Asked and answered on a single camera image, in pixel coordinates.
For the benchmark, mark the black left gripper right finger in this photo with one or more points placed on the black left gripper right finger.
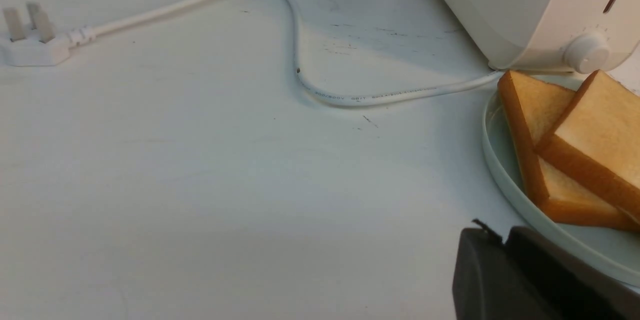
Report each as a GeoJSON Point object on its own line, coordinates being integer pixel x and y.
{"type": "Point", "coordinates": [571, 288]}

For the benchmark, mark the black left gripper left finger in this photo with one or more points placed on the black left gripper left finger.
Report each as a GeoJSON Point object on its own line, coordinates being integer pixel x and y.
{"type": "Point", "coordinates": [488, 285]}

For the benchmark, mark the white two-slot toaster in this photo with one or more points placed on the white two-slot toaster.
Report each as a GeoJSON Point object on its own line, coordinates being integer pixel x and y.
{"type": "Point", "coordinates": [579, 36]}

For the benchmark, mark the light green plate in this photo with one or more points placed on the light green plate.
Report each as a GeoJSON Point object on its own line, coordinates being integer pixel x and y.
{"type": "Point", "coordinates": [568, 215]}

